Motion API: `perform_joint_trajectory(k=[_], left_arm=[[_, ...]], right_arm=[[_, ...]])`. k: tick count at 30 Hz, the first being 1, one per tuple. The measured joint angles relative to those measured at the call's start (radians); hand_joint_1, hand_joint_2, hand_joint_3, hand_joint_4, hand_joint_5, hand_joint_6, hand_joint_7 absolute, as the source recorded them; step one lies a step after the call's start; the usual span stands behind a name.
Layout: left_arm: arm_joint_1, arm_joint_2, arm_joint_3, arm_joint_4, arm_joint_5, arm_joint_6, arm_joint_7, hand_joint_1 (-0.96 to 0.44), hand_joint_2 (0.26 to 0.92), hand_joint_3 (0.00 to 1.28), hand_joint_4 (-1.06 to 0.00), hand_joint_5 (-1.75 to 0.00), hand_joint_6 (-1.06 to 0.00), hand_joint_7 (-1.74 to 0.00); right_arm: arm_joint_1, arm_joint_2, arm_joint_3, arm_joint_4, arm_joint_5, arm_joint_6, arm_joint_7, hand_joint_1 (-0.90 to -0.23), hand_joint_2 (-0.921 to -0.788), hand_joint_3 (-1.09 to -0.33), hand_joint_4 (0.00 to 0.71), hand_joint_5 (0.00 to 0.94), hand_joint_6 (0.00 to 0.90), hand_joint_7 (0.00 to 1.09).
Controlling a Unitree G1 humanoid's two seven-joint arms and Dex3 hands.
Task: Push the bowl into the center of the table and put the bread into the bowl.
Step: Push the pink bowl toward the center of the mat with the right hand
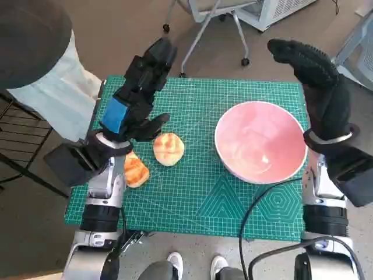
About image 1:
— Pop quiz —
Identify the black wire rack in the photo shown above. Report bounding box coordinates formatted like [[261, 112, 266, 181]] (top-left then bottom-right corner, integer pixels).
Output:
[[0, 90, 71, 198]]

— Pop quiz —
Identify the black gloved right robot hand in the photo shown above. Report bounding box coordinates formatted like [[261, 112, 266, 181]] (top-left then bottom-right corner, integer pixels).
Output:
[[267, 39, 352, 140]]

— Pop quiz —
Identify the pink bowl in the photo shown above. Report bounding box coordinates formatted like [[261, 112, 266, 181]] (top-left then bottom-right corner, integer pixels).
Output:
[[214, 101, 309, 184]]

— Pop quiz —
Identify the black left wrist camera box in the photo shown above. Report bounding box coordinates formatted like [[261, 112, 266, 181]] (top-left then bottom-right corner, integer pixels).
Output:
[[43, 142, 100, 187]]

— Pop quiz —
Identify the grey office chair with casters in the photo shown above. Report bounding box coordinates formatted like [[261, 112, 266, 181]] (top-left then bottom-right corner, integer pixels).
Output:
[[161, 0, 266, 78]]

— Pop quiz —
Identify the white cabinet with grille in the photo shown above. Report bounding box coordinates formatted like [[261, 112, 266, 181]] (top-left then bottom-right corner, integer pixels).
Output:
[[235, 0, 317, 33]]

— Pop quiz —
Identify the metal table leg bracket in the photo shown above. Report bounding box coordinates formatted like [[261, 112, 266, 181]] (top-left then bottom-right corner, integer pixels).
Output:
[[122, 230, 155, 254]]

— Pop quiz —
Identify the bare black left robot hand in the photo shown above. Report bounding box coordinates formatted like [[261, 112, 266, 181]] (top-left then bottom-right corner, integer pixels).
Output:
[[98, 37, 178, 144]]

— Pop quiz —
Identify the green cutting mat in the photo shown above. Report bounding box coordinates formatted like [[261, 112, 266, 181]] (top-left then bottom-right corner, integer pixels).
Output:
[[67, 76, 309, 242]]

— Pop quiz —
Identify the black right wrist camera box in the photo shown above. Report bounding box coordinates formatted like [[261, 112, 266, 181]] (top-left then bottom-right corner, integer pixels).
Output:
[[325, 145, 373, 208]]

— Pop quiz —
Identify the long braided toy bread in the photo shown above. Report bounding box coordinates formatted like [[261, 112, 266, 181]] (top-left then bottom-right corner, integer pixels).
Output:
[[124, 150, 150, 188]]

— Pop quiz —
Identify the grey metal cart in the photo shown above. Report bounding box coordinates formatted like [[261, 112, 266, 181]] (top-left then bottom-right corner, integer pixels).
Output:
[[329, 8, 373, 91]]

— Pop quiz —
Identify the person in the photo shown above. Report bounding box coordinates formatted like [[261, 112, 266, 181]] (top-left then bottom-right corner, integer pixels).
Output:
[[139, 252, 245, 280], [0, 0, 103, 144]]

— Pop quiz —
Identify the round toy bread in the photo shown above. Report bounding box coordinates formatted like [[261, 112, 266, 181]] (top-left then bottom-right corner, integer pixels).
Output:
[[153, 133, 186, 167]]

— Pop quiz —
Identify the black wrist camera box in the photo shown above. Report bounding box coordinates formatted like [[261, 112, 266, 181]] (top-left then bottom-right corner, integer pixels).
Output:
[[325, 145, 373, 208], [43, 142, 100, 187]]

